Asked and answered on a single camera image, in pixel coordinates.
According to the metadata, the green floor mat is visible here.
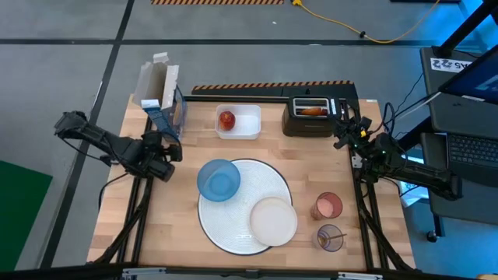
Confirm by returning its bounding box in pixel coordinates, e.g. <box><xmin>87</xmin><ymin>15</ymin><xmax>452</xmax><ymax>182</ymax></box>
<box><xmin>0</xmin><ymin>159</ymin><xmax>54</xmax><ymax>272</ymax></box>

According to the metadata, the clear purple-rimmed cup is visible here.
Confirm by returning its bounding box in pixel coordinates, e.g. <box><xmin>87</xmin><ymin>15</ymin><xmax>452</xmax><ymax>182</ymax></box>
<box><xmin>313</xmin><ymin>223</ymin><xmax>345</xmax><ymax>253</ymax></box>

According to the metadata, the cream round plate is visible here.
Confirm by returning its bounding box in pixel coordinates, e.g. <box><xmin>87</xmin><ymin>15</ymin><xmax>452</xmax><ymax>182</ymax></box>
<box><xmin>249</xmin><ymin>196</ymin><xmax>299</xmax><ymax>247</ymax></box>

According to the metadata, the white printed label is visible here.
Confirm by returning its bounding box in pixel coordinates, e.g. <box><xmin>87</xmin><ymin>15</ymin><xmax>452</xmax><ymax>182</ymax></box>
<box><xmin>430</xmin><ymin>57</ymin><xmax>473</xmax><ymax>74</ymax></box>

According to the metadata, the black stand pole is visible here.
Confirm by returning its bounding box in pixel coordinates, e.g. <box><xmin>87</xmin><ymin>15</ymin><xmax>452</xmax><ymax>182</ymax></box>
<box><xmin>434</xmin><ymin>0</ymin><xmax>498</xmax><ymax>58</ymax></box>

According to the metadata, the blue plastic bowl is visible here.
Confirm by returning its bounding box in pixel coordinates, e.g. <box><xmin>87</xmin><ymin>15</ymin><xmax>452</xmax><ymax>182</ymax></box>
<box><xmin>196</xmin><ymin>158</ymin><xmax>242</xmax><ymax>203</ymax></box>

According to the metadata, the black equipment cart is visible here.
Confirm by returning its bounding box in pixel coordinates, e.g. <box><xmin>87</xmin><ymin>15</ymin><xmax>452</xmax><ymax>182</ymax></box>
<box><xmin>419</xmin><ymin>45</ymin><xmax>498</xmax><ymax>238</ymax></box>

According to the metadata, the hazard-striped black cable cover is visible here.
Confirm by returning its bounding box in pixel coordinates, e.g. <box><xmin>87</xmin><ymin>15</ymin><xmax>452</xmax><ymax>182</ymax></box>
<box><xmin>191</xmin><ymin>79</ymin><xmax>361</xmax><ymax>103</ymax></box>

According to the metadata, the striped floor hazard tape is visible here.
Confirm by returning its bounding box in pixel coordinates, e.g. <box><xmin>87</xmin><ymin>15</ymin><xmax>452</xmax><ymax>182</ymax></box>
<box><xmin>150</xmin><ymin>0</ymin><xmax>286</xmax><ymax>6</ymax></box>

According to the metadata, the yellow power cable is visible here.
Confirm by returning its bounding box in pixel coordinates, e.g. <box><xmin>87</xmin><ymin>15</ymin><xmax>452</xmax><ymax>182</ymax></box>
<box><xmin>291</xmin><ymin>0</ymin><xmax>443</xmax><ymax>45</ymax></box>

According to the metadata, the black two-slot toaster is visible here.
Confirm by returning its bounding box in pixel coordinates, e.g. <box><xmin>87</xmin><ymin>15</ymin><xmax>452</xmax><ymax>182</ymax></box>
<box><xmin>281</xmin><ymin>96</ymin><xmax>344</xmax><ymax>138</ymax></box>

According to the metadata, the blue frosted flakes cereal box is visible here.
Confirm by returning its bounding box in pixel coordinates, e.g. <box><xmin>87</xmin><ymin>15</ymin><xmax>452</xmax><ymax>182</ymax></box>
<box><xmin>132</xmin><ymin>51</ymin><xmax>188</xmax><ymax>143</ymax></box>

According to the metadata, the white printed paper bag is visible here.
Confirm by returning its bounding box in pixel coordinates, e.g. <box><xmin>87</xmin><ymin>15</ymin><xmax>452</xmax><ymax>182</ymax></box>
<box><xmin>399</xmin><ymin>155</ymin><xmax>430</xmax><ymax>208</ymax></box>

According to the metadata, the black aluminium table frame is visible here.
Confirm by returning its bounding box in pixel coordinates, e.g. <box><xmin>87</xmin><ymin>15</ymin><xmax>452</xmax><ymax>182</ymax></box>
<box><xmin>87</xmin><ymin>94</ymin><xmax>417</xmax><ymax>280</ymax></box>

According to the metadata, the round white woven placemat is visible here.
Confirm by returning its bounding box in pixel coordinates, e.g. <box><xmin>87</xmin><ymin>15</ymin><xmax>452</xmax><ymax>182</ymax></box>
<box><xmin>197</xmin><ymin>158</ymin><xmax>294</xmax><ymax>257</ymax></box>

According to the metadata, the black laptop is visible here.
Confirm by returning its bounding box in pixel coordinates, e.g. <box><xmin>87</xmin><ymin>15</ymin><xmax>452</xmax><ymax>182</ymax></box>
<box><xmin>446</xmin><ymin>131</ymin><xmax>498</xmax><ymax>188</ymax></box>

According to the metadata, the red apple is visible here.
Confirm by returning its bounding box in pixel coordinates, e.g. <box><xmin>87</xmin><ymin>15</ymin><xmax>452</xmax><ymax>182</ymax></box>
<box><xmin>218</xmin><ymin>110</ymin><xmax>237</xmax><ymax>132</ymax></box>

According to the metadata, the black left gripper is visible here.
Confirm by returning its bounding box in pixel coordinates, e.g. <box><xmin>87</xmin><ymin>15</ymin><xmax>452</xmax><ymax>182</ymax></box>
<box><xmin>142</xmin><ymin>131</ymin><xmax>184</xmax><ymax>164</ymax></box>

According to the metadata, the pink translucent cup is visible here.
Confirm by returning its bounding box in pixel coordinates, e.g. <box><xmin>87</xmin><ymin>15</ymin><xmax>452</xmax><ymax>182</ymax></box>
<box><xmin>310</xmin><ymin>191</ymin><xmax>345</xmax><ymax>221</ymax></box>

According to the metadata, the white plastic rectangular container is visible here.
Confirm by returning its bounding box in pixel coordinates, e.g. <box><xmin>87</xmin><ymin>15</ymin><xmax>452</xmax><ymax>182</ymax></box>
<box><xmin>214</xmin><ymin>103</ymin><xmax>262</xmax><ymax>141</ymax></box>

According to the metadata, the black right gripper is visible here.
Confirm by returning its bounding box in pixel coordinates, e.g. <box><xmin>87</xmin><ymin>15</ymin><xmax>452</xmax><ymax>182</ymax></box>
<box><xmin>333</xmin><ymin>115</ymin><xmax>375</xmax><ymax>151</ymax></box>

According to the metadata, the golden spoon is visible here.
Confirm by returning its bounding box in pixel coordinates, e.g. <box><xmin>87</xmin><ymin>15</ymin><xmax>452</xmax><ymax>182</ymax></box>
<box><xmin>318</xmin><ymin>233</ymin><xmax>348</xmax><ymax>245</ymax></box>

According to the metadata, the black computer monitor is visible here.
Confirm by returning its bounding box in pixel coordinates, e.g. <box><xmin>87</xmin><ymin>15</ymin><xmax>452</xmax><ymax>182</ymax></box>
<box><xmin>438</xmin><ymin>45</ymin><xmax>498</xmax><ymax>107</ymax></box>

